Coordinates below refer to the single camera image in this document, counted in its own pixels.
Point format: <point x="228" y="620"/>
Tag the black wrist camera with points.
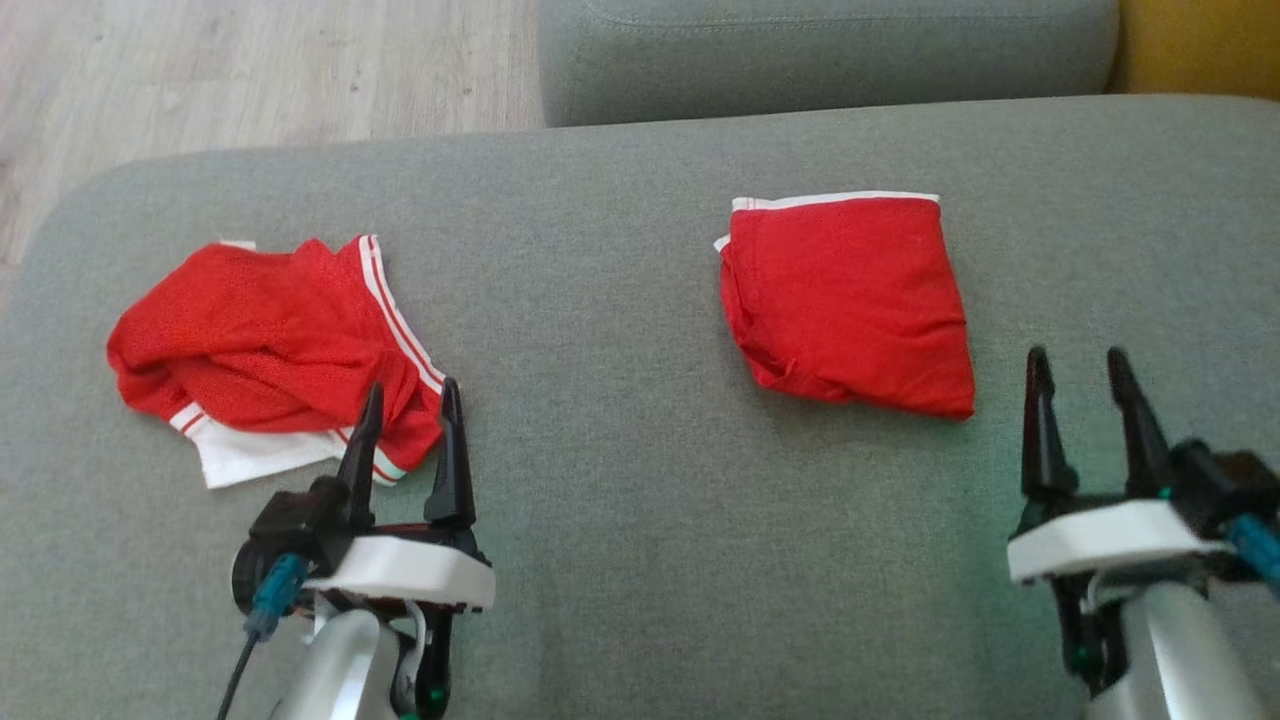
<point x="290" y="525"/>
<point x="1220" y="475"/>

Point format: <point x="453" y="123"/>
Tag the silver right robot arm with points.
<point x="1180" y="650"/>

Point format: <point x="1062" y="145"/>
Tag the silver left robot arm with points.
<point x="335" y="670"/>

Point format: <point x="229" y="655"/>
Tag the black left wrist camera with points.
<point x="290" y="525"/>

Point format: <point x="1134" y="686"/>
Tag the red shorts white trim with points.
<point x="850" y="300"/>

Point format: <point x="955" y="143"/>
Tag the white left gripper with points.
<point x="410" y="575"/>

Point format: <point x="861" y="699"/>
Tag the red jersey white sleeves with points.
<point x="270" y="330"/>

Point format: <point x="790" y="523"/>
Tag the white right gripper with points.
<point x="1100" y="535"/>

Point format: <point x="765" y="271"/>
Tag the grey sofa seat cushion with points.
<point x="820" y="60"/>

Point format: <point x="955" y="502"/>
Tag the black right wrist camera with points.
<point x="1220" y="475"/>

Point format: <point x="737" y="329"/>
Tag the yellow sofa back cushion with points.
<point x="1200" y="45"/>

